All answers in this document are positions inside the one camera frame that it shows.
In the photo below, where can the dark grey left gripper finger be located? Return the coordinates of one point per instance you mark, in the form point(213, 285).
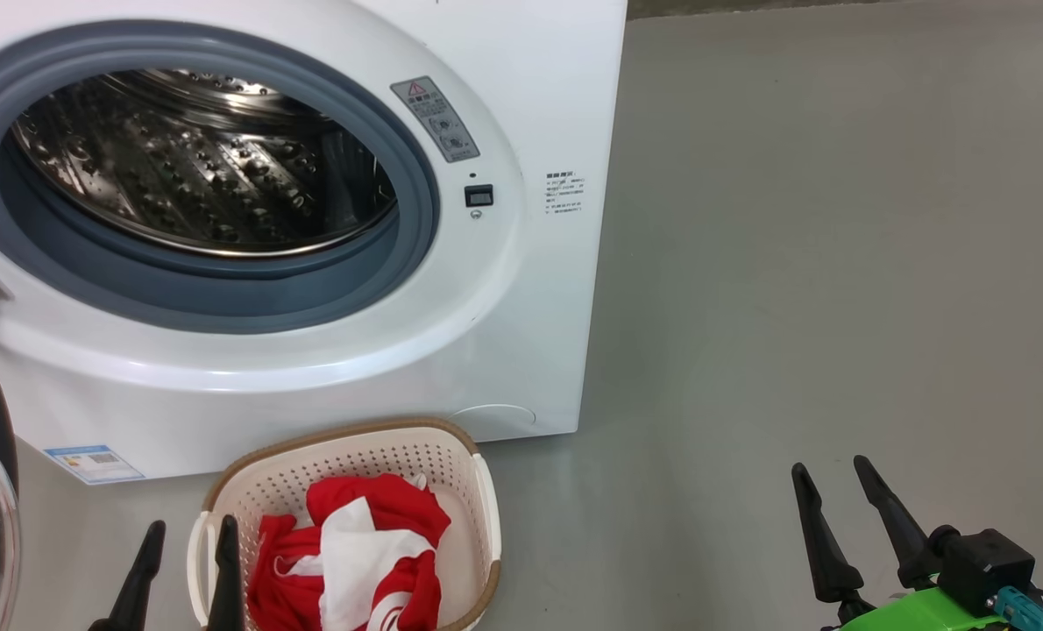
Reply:
point(226, 587)
point(136, 587)

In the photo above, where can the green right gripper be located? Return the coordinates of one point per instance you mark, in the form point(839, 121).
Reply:
point(916, 613)

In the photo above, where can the red and white garment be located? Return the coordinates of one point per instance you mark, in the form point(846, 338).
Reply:
point(381, 508)

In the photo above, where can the cream laundry basket brown rim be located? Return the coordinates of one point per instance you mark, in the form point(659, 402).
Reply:
point(451, 464)

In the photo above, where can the white front-load washing machine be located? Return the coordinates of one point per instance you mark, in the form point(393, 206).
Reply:
point(530, 307)

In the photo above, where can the black door latch socket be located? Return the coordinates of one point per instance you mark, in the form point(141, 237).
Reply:
point(478, 195)

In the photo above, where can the blue energy label sticker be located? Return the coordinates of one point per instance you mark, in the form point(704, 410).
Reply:
point(92, 463)

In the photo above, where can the round drain filter cover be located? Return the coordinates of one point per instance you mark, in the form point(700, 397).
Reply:
point(495, 422)

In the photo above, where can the perforated steel drum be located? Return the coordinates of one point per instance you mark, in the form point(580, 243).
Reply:
point(180, 166)

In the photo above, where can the white text sticker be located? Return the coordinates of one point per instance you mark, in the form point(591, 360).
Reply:
point(564, 193)

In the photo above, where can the grey warning sticker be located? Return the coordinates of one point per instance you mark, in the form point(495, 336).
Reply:
point(434, 118)

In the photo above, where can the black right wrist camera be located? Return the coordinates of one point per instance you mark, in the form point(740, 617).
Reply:
point(986, 565)

